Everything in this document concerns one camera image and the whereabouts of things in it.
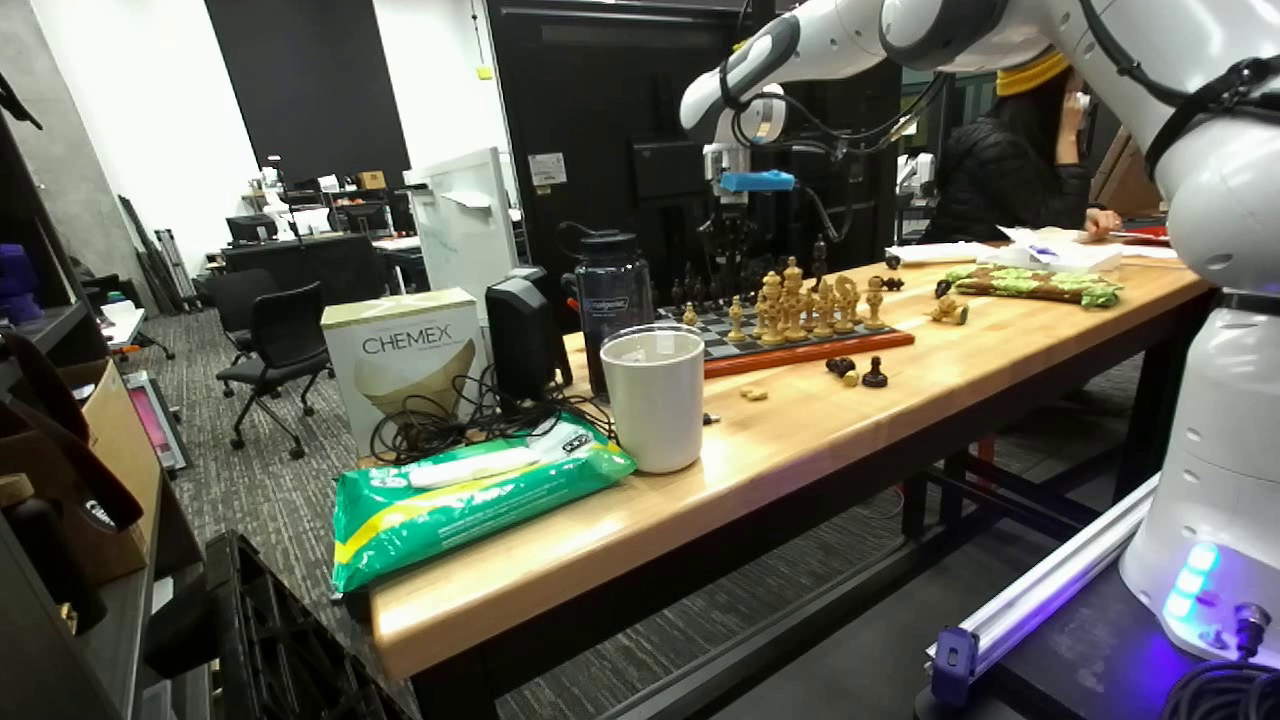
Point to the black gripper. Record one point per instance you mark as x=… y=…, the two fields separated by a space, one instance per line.
x=752 y=222

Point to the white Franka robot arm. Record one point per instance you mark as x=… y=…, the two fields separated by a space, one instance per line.
x=1226 y=202

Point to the small tan chess piece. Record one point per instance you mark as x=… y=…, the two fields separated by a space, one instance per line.
x=752 y=389

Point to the black chess piece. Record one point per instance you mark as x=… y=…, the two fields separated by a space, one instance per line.
x=841 y=362
x=879 y=374
x=893 y=271

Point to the wooden framed chessboard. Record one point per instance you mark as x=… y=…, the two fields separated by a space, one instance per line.
x=802 y=355

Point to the white plastic cup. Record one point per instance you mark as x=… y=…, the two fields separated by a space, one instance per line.
x=653 y=400

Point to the white paper sign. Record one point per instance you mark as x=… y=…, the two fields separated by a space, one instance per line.
x=550 y=167

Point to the black coffee grinder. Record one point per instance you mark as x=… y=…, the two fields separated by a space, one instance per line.
x=523 y=334

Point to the green patterned oven mitt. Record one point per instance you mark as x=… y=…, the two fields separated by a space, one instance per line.
x=1026 y=281

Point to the white panel board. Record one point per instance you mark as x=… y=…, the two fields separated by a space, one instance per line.
x=460 y=227

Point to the white tray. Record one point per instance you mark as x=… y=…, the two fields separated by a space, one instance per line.
x=1054 y=245

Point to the yellow beanie hat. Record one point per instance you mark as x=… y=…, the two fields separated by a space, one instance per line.
x=1029 y=74

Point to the white Chemex box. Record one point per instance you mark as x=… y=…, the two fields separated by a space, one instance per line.
x=402 y=355

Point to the green wipes pack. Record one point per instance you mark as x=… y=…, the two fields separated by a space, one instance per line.
x=464 y=502

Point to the large tan cardboard box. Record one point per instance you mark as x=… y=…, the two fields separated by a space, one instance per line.
x=1126 y=174

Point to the black office desk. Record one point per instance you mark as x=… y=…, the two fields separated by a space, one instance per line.
x=307 y=254

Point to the black office chair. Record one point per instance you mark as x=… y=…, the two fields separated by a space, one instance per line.
x=285 y=343

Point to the black plastic crate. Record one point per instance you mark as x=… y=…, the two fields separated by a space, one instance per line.
x=280 y=640

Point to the brown cardboard box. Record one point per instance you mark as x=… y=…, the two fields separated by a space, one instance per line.
x=104 y=465

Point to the aluminium rail blue bracket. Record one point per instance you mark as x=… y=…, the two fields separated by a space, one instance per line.
x=1043 y=584

